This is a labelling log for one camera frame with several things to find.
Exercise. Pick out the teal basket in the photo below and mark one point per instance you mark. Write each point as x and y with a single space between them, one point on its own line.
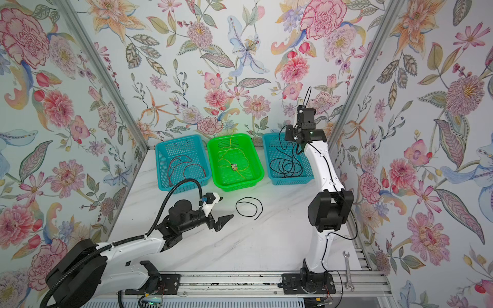
179 159
284 165

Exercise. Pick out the bright green basket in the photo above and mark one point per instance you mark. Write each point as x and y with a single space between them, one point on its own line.
234 149

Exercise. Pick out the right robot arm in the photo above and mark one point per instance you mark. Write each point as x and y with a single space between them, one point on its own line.
330 208

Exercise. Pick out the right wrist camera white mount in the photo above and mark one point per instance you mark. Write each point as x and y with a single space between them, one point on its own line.
305 118

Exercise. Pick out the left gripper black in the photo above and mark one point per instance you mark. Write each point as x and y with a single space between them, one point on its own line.
217 225

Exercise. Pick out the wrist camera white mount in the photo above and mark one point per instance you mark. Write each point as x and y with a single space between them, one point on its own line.
208 201
305 118

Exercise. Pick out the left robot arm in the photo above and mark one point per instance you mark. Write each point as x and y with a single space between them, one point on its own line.
91 269

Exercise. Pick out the teal basket left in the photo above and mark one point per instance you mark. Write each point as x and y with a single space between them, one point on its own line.
179 159

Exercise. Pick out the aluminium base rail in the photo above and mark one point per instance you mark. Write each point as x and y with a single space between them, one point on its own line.
276 284

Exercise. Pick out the teal basket right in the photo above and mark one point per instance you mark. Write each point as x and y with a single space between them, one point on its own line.
284 165

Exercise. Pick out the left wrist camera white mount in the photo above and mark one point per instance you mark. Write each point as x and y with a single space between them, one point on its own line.
208 201

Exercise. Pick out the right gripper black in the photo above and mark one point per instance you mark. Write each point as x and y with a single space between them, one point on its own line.
290 133

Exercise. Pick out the silver wrench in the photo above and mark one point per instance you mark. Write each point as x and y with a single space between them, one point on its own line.
347 269

